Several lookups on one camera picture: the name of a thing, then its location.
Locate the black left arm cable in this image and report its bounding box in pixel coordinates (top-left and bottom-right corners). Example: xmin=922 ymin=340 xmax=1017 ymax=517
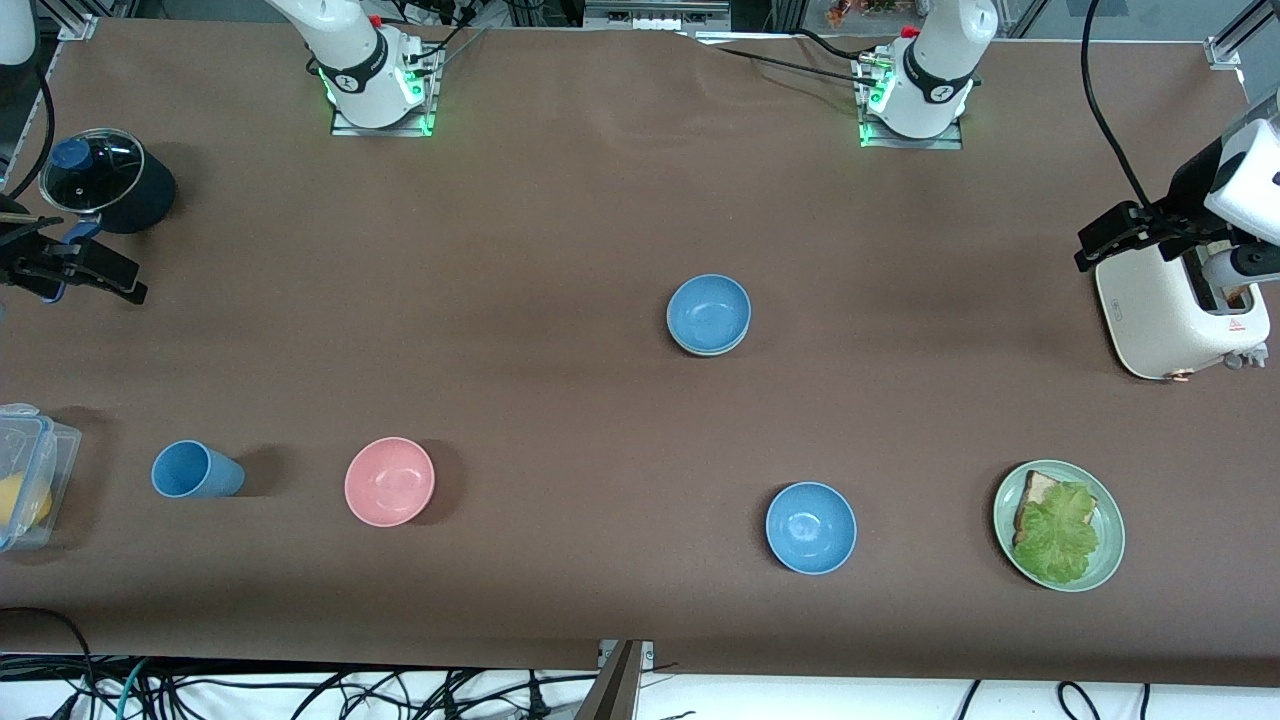
xmin=1080 ymin=0 xmax=1156 ymax=206

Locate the toast slice on plate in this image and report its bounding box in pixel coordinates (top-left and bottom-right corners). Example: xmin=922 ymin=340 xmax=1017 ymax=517
xmin=1013 ymin=470 xmax=1099 ymax=546

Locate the thick black floor cable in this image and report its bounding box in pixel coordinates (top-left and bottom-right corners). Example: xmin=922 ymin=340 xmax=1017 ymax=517
xmin=0 ymin=607 xmax=98 ymax=720

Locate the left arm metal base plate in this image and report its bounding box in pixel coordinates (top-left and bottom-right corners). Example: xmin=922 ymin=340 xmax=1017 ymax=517
xmin=858 ymin=55 xmax=966 ymax=151

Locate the teal floor cable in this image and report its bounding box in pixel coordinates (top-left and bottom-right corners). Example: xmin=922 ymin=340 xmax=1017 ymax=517
xmin=112 ymin=655 xmax=153 ymax=720

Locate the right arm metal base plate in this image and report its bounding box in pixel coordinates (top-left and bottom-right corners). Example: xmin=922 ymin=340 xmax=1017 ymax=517
xmin=330 ymin=30 xmax=441 ymax=138

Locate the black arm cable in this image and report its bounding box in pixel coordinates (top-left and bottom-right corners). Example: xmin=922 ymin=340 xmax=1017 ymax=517
xmin=1080 ymin=0 xmax=1156 ymax=206
xmin=8 ymin=62 xmax=57 ymax=201

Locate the green bowl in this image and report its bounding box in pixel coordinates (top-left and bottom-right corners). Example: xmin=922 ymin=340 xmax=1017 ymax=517
xmin=668 ymin=320 xmax=749 ymax=358

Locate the blue cup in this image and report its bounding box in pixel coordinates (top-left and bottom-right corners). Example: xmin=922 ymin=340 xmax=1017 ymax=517
xmin=151 ymin=440 xmax=246 ymax=499

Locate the dark blue pot with handle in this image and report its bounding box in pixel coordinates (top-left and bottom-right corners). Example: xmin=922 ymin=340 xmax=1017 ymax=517
xmin=38 ymin=128 xmax=178 ymax=301

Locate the metal table edge bracket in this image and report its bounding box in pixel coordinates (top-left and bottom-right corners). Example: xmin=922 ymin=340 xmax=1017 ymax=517
xmin=597 ymin=640 xmax=656 ymax=673

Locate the grey power strip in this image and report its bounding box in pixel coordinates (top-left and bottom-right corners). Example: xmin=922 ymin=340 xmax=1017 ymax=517
xmin=583 ymin=0 xmax=733 ymax=31

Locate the pink bowl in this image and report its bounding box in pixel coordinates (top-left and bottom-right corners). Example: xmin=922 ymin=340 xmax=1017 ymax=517
xmin=344 ymin=437 xmax=437 ymax=528

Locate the brown table cover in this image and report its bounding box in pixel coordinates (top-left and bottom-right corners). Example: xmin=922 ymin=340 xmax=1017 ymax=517
xmin=0 ymin=18 xmax=1280 ymax=689

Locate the yellow food in container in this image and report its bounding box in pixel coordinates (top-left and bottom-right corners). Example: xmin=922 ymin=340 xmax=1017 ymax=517
xmin=0 ymin=472 xmax=53 ymax=531

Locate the cream white toaster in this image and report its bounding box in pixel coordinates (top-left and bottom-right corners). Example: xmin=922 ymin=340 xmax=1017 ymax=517
xmin=1095 ymin=235 xmax=1273 ymax=382

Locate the aluminium frame profile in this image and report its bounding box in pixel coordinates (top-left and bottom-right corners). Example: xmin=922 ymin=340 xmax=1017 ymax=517
xmin=1205 ymin=0 xmax=1280 ymax=71

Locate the green lettuce leaf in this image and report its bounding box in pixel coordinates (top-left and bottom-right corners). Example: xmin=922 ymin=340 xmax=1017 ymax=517
xmin=1015 ymin=482 xmax=1101 ymax=586

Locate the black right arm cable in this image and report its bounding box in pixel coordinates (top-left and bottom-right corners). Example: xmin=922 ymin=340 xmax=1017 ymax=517
xmin=8 ymin=62 xmax=57 ymax=201

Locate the clear plastic container blue lid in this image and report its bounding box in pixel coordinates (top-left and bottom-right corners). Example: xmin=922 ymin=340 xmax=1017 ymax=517
xmin=0 ymin=403 xmax=83 ymax=553

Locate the dark metal post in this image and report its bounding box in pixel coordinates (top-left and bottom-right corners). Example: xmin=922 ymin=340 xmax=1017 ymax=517
xmin=573 ymin=640 xmax=643 ymax=720

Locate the green plate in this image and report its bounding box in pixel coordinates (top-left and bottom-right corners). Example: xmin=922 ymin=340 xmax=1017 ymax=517
xmin=993 ymin=460 xmax=1127 ymax=593

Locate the blue bowl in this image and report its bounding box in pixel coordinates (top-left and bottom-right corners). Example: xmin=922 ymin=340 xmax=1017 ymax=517
xmin=765 ymin=481 xmax=858 ymax=576
xmin=666 ymin=273 xmax=753 ymax=353

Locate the black cable on table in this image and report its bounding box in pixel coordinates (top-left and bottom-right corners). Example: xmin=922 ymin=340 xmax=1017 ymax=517
xmin=795 ymin=28 xmax=883 ymax=65
xmin=690 ymin=33 xmax=886 ymax=91

